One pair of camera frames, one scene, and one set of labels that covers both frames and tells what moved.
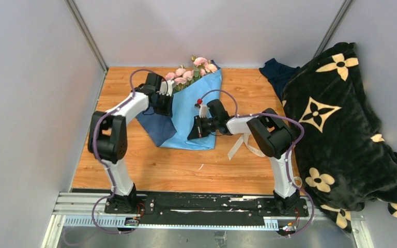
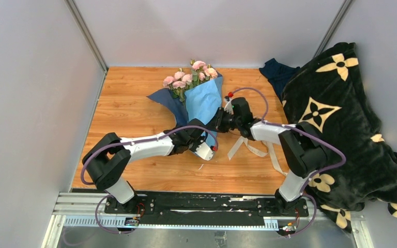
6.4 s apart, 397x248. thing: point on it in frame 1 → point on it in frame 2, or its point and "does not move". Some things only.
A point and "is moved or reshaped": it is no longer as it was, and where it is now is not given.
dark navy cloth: x=278 y=74 does not move
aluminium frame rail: x=80 y=211 does not move
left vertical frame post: x=82 y=25 does not move
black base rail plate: x=210 y=205 does not move
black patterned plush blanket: x=345 y=160 does not move
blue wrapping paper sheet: x=172 y=132 is moved or reshaped
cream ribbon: x=244 y=137 does not move
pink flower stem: x=197 y=62 is moved or reshaped
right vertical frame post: x=333 y=27 does not move
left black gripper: x=168 y=110 → x=201 y=139
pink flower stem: x=176 y=88 is moved or reshaped
